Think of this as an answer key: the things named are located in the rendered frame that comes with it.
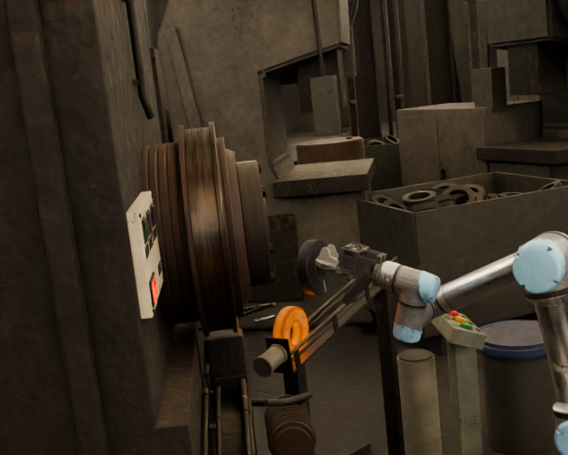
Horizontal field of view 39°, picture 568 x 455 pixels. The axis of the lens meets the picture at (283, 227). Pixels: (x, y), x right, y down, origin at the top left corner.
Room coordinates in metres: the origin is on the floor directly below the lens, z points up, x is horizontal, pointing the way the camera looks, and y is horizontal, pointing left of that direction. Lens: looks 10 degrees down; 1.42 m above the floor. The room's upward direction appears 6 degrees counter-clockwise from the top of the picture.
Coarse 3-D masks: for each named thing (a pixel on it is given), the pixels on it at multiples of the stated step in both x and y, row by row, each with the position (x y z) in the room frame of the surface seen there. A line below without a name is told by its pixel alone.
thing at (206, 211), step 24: (192, 144) 1.64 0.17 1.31; (192, 168) 1.59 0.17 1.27; (216, 168) 1.57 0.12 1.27; (192, 192) 1.55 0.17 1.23; (216, 192) 1.54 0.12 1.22; (192, 216) 1.53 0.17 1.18; (216, 216) 1.53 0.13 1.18; (216, 240) 1.53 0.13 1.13; (216, 264) 1.53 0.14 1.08; (216, 288) 1.54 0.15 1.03; (216, 312) 1.58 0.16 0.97
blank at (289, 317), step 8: (280, 312) 2.19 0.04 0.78; (288, 312) 2.18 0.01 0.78; (296, 312) 2.21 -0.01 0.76; (304, 312) 2.25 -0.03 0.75; (280, 320) 2.16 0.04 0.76; (288, 320) 2.17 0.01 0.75; (296, 320) 2.21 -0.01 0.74; (304, 320) 2.25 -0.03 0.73; (280, 328) 2.15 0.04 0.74; (288, 328) 2.17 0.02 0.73; (296, 328) 2.23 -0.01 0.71; (304, 328) 2.24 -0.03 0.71; (280, 336) 2.14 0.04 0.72; (288, 336) 2.16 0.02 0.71; (296, 336) 2.23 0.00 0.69; (304, 336) 2.24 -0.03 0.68; (296, 344) 2.20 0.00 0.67; (304, 344) 2.23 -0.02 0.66
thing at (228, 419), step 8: (240, 400) 1.86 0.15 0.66; (224, 408) 1.82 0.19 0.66; (232, 408) 1.82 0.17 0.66; (240, 408) 1.81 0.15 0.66; (224, 416) 1.77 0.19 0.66; (232, 416) 1.77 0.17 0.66; (240, 416) 1.76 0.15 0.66; (224, 424) 1.73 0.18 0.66; (232, 424) 1.72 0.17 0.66; (240, 424) 1.72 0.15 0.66; (224, 432) 1.68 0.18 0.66; (232, 432) 1.68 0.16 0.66; (240, 432) 1.67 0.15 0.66
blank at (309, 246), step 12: (312, 240) 2.15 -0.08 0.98; (300, 252) 2.12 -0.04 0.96; (312, 252) 2.12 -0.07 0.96; (300, 264) 2.10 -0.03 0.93; (312, 264) 2.11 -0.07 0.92; (300, 276) 2.09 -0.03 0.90; (312, 276) 2.10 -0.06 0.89; (324, 276) 2.16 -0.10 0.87; (312, 288) 2.09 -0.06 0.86; (324, 288) 2.15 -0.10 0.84
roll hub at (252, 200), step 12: (240, 168) 1.71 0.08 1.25; (252, 168) 1.70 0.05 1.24; (240, 180) 1.67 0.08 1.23; (252, 180) 1.67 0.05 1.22; (240, 192) 1.64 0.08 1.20; (252, 192) 1.64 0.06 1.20; (252, 204) 1.63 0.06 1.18; (264, 204) 1.72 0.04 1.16; (252, 216) 1.62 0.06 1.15; (264, 216) 1.62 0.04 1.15; (252, 228) 1.62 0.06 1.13; (264, 228) 1.62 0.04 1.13; (252, 240) 1.62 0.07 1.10; (264, 240) 1.62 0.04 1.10; (252, 252) 1.62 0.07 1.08; (264, 252) 1.62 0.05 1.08; (252, 264) 1.63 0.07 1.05; (264, 264) 1.63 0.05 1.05; (252, 276) 1.65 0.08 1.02; (264, 276) 1.66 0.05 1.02
